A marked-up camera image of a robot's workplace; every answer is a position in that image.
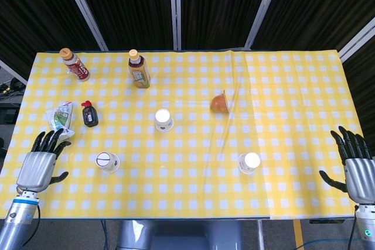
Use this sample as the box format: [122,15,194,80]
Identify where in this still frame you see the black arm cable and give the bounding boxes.
[350,206,359,250]
[23,198,42,245]

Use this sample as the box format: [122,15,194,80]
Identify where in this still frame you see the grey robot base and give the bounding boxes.
[117,220,244,250]

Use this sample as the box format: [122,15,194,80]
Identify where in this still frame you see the metal table leg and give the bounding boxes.
[257,220,265,250]

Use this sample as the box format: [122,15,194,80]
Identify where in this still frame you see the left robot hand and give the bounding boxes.
[16,128,72,194]

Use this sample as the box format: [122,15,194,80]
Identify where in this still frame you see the blue cable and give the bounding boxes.
[101,220,110,250]

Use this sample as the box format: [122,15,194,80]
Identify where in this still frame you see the yellow checkered tablecloth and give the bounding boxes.
[0,50,375,221]

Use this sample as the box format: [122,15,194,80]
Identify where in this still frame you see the yellow tea bottle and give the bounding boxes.
[127,49,151,89]

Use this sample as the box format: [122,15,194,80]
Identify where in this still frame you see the small black sauce bottle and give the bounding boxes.
[81,100,99,128]

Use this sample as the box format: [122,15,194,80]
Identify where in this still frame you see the red coffee bottle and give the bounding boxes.
[59,47,91,82]

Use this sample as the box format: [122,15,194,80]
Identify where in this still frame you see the white green snack packet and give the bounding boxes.
[46,101,75,140]

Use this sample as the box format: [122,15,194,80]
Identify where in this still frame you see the white plastic cup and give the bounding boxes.
[154,108,175,132]
[237,152,261,175]

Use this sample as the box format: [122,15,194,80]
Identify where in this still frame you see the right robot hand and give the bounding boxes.
[319,126,375,204]

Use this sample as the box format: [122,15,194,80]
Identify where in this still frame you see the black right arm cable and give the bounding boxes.
[350,206,359,250]

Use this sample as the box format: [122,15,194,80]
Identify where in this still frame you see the silver aluminium frame bar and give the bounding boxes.
[0,59,29,85]
[339,16,375,63]
[169,0,182,51]
[244,0,285,50]
[58,0,109,52]

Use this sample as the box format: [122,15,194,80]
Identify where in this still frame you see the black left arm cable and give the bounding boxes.
[23,198,42,245]

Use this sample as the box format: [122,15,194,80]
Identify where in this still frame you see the orange jelly cup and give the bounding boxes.
[210,90,231,114]

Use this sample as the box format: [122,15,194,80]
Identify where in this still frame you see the black cable bundle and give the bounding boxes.
[0,77,26,98]

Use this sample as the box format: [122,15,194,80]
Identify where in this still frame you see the paper cup with line mark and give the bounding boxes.
[95,152,121,174]

